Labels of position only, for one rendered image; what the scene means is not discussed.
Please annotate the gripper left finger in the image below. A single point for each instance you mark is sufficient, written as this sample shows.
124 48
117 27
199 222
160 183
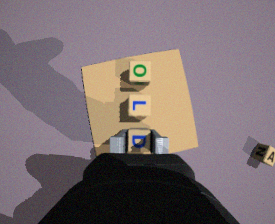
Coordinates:
119 143

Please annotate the tan flat mat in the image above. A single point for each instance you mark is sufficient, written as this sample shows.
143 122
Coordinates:
107 89

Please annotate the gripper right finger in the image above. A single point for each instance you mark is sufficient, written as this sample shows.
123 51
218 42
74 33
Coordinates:
158 144

